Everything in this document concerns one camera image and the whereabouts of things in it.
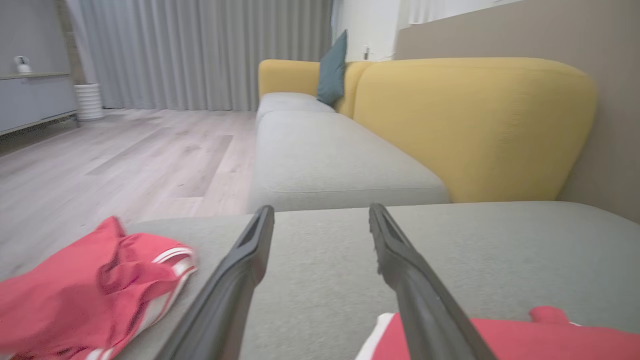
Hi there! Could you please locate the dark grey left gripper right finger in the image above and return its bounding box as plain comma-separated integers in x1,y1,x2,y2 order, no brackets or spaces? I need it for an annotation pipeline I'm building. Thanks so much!
369,203,496,360

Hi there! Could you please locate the grey sideboard cabinet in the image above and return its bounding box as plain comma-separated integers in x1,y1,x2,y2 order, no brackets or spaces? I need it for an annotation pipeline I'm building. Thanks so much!
0,72,79,137

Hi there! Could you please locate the wide yellow sofa backrest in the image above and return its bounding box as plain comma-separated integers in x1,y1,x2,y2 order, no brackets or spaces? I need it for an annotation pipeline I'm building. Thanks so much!
352,57,597,203

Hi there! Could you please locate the narrow yellow sofa backrest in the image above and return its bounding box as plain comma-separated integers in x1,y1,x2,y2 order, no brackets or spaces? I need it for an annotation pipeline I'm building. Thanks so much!
258,59,373,119

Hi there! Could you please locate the long grey sofa seat cushion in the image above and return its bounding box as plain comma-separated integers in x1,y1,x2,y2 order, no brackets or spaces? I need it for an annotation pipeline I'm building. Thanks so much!
248,111,451,213

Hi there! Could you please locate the red basketball jersey white trim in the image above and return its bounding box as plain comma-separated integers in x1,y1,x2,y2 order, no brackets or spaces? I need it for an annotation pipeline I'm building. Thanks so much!
0,216,198,360

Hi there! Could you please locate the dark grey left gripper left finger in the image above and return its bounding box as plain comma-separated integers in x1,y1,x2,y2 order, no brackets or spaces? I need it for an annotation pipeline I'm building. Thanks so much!
155,205,276,360

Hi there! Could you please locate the grey pleated curtain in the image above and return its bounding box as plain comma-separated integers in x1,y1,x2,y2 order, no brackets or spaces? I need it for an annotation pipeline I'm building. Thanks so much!
65,0,333,112

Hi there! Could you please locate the short grey sofa seat cushion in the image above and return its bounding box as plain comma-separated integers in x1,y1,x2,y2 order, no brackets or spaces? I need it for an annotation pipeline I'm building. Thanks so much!
256,92,336,121

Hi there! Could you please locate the teal throw pillow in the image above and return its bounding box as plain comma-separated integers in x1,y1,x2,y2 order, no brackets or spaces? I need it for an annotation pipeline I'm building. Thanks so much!
317,30,348,107

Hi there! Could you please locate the folded red garment white trim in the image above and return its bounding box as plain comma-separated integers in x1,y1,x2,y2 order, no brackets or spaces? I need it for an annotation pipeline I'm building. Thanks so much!
356,306,640,360

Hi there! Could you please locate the white ribbed vase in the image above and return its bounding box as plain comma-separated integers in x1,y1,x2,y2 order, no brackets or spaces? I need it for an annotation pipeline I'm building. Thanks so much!
74,83,104,121

